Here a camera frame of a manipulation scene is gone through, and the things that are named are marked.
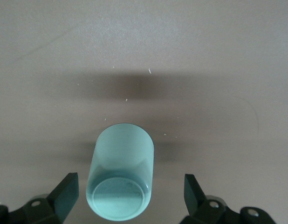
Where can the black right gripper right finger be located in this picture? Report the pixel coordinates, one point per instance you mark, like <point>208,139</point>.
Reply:
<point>197,203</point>

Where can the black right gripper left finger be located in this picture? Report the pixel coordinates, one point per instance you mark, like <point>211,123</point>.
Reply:
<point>62,198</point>

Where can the mint green plastic cup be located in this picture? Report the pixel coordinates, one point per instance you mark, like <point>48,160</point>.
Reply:
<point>120,158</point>

